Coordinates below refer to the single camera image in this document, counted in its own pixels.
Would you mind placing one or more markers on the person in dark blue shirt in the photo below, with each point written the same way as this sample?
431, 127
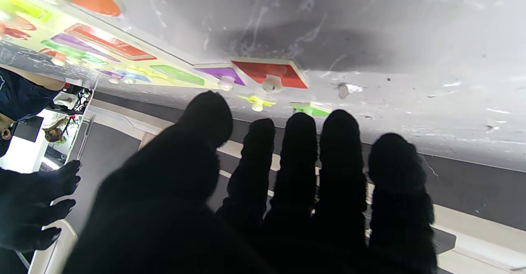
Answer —
24, 97

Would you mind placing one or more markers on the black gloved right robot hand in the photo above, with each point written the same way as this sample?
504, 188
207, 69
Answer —
24, 200

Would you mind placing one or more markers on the purple triangle puzzle piece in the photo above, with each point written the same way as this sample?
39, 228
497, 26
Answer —
224, 73

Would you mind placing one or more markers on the green pentagon puzzle piece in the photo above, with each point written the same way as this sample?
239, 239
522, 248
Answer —
310, 109

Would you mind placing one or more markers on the wooden cutting board with slot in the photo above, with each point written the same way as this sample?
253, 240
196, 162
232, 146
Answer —
146, 139

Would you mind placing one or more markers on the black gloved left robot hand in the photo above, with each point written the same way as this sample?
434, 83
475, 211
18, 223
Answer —
164, 208

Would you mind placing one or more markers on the red square puzzle piece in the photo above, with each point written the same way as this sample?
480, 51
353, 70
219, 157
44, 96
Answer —
254, 68

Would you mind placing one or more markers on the orange rectangle puzzle piece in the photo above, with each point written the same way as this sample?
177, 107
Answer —
51, 53

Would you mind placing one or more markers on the blue diamond puzzle piece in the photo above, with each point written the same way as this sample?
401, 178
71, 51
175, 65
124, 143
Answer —
135, 76

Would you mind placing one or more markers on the wooden shape puzzle board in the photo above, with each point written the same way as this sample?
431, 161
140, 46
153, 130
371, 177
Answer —
111, 44

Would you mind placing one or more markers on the yellow star puzzle piece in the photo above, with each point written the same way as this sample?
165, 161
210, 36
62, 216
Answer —
257, 100

